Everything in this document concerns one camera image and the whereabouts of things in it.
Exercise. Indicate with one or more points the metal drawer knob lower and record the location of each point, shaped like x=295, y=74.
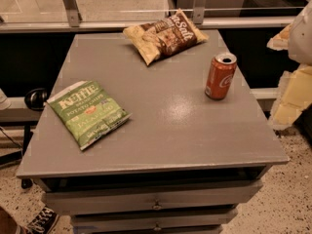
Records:
x=157, y=228

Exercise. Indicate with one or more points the grey drawer cabinet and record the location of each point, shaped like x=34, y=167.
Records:
x=199, y=158

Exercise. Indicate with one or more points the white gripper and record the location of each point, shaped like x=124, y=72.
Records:
x=301, y=41

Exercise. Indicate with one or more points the metal drawer knob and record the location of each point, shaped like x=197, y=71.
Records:
x=157, y=206
x=157, y=228

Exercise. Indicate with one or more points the black sneaker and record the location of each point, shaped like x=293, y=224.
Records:
x=43, y=223

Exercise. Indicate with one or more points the brown sea salt chip bag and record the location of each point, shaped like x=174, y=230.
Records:
x=166, y=37

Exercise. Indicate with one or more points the metal railing post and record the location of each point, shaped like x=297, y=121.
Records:
x=72, y=12
x=198, y=11

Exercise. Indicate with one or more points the black round stool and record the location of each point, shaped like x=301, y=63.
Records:
x=36, y=99

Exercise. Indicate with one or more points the metal railing post right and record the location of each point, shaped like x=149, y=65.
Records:
x=198, y=11

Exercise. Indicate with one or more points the green jalapeno chip bag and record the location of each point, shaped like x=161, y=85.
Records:
x=88, y=112

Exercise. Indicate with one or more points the metal drawer knob upper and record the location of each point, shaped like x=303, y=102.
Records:
x=157, y=206

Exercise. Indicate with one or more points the red coke can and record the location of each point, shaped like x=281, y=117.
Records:
x=220, y=76

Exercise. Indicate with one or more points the metal railing post left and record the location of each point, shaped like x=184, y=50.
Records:
x=72, y=12

